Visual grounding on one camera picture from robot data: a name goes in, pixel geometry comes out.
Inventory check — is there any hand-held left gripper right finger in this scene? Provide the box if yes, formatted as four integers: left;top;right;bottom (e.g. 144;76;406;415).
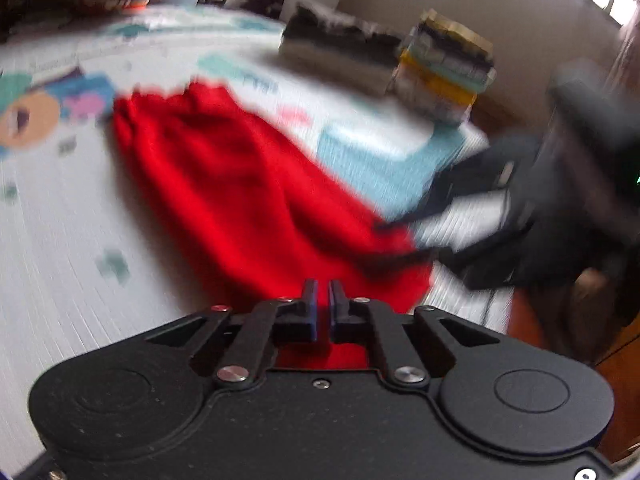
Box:
328;280;501;391

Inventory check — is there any red knit sweater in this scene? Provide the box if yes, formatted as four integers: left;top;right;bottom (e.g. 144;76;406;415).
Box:
111;80;434;372

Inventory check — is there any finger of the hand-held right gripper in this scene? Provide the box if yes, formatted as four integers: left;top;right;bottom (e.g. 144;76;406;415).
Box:
372;146;507;234
357;227;532;292

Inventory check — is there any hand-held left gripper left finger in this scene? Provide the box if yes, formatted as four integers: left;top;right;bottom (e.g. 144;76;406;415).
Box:
144;278;320;391

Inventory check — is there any person's right forearm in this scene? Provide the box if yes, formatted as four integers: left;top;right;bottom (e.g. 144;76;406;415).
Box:
549;266;632;367

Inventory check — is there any dark and white folded clothes stack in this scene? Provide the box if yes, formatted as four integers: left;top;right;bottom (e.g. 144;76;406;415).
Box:
278;2;404;97

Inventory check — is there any printed foam play mat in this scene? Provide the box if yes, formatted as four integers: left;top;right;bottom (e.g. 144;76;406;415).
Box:
0;2;512;477

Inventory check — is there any colourful folded clothes stack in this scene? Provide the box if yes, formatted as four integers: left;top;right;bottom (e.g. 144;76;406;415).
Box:
387;8;498;125

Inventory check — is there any beige curtain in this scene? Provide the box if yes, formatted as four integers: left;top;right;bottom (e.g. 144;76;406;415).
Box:
611;21;640;92

